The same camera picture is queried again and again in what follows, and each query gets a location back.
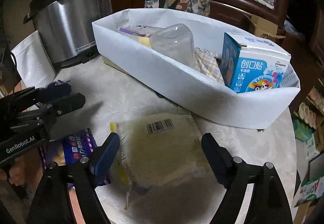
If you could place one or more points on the round bread purple label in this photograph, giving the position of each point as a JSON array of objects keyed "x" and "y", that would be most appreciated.
[{"x": 138, "y": 35}]

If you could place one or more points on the blue snack packet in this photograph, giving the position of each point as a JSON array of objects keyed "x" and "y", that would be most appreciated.
[{"x": 73, "y": 149}]

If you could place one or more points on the shoe rack shelf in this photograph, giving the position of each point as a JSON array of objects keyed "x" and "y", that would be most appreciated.
[{"x": 312, "y": 107}]

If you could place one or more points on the checkered cloth pouch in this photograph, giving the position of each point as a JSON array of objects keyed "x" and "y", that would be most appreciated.
[{"x": 210, "y": 67}]

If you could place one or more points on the green and white carton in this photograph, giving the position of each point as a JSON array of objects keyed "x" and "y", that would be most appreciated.
[{"x": 311, "y": 186}]

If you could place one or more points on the pale bread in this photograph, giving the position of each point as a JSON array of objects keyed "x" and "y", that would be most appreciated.
[{"x": 164, "y": 153}]

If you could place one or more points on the small dark blue packet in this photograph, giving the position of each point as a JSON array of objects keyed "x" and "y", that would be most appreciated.
[{"x": 60, "y": 88}]

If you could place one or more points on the flat beige box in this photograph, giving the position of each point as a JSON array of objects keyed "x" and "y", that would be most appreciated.
[{"x": 114, "y": 63}]

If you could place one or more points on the green and white packet pack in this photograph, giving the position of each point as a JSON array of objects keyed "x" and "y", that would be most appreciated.
[{"x": 305, "y": 138}]

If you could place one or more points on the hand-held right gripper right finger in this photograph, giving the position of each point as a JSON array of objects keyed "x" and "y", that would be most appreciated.
[{"x": 212, "y": 155}]

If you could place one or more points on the cardboard box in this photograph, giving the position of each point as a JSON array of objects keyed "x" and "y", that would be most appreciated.
[{"x": 265, "y": 26}]

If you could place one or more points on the clear plastic cup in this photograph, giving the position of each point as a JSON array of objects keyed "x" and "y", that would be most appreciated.
[{"x": 174, "y": 42}]

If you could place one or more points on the person's left hand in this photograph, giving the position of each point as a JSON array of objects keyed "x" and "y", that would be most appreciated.
[{"x": 15, "y": 173}]

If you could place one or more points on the white paper bag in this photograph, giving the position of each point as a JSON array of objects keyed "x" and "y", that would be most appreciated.
[{"x": 33, "y": 59}]

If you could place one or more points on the silver pressure cooker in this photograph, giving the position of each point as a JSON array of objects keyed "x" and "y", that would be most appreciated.
[{"x": 65, "y": 21}]

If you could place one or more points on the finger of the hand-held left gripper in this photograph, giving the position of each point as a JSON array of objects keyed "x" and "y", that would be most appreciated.
[
  {"x": 68, "y": 103},
  {"x": 27, "y": 95}
]

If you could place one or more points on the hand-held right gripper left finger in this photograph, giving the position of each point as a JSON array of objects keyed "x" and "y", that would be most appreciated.
[{"x": 108, "y": 153}]

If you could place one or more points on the clear plastic bag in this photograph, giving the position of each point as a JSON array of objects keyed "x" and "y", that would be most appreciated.
[{"x": 293, "y": 28}]

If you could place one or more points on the white fabric storage bin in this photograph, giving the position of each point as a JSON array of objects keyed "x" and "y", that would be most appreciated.
[{"x": 192, "y": 92}]

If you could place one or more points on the blue and white carton box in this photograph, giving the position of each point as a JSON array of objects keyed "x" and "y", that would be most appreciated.
[{"x": 250, "y": 67}]

